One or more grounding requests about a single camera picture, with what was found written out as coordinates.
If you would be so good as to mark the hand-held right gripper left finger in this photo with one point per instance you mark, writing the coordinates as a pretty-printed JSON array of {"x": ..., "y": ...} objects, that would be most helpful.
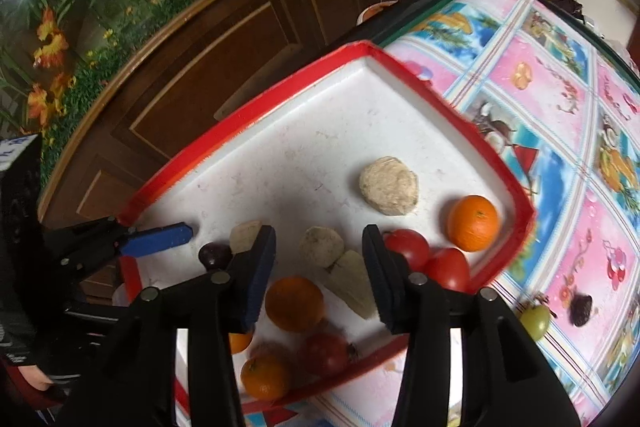
[{"x": 260, "y": 279}]

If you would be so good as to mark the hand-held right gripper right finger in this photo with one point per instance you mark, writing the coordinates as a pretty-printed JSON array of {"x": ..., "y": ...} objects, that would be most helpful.
[{"x": 382, "y": 287}]

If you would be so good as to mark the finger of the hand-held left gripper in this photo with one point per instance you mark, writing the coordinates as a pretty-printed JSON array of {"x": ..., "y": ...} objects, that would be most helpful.
[{"x": 155, "y": 239}]

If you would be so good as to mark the beige root piece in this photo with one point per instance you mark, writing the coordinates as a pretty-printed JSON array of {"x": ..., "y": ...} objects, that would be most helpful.
[
  {"x": 242, "y": 236},
  {"x": 350, "y": 287},
  {"x": 320, "y": 246}
]

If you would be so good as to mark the orange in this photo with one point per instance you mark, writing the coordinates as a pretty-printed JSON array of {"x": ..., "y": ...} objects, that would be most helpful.
[
  {"x": 240, "y": 342},
  {"x": 294, "y": 303},
  {"x": 265, "y": 374},
  {"x": 472, "y": 223}
]

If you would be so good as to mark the red tomato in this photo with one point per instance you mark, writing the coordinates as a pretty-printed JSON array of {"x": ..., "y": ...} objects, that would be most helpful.
[
  {"x": 447, "y": 269},
  {"x": 410, "y": 247},
  {"x": 325, "y": 353}
]

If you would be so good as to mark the dark purple plum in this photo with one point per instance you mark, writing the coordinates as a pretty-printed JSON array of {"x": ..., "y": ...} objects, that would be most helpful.
[{"x": 214, "y": 255}]

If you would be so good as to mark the round beige cake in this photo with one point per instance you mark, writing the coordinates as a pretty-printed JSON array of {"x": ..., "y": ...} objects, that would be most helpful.
[{"x": 389, "y": 185}]

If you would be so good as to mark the white foam tray red rim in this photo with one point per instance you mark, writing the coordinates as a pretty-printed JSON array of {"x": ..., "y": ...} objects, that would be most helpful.
[{"x": 300, "y": 147}]

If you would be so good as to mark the person's left forearm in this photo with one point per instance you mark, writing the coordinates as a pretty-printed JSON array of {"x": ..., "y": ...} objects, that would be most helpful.
[{"x": 35, "y": 337}]

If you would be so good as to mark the person's left hand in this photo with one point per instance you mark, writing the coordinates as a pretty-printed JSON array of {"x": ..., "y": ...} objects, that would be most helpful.
[{"x": 27, "y": 377}]

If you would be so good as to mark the green tomato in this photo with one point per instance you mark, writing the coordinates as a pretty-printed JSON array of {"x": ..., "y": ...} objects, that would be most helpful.
[{"x": 536, "y": 322}]

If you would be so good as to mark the dark dried date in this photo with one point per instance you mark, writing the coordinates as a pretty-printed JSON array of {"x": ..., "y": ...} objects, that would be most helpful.
[{"x": 581, "y": 309}]

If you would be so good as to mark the brown wooden cabinet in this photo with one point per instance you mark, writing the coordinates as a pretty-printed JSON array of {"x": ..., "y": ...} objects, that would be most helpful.
[{"x": 225, "y": 37}]

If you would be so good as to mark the printed fruit tablecloth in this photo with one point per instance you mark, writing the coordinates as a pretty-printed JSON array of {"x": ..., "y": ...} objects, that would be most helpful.
[{"x": 550, "y": 117}]

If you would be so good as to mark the red white bowl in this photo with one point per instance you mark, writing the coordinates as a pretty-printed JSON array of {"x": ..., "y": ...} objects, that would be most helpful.
[{"x": 375, "y": 13}]

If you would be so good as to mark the dark maroon cloth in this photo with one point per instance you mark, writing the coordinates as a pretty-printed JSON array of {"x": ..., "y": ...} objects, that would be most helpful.
[{"x": 567, "y": 2}]

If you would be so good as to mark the flower wall mural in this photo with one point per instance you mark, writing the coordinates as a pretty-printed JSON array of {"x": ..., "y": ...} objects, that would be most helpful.
[{"x": 75, "y": 7}]

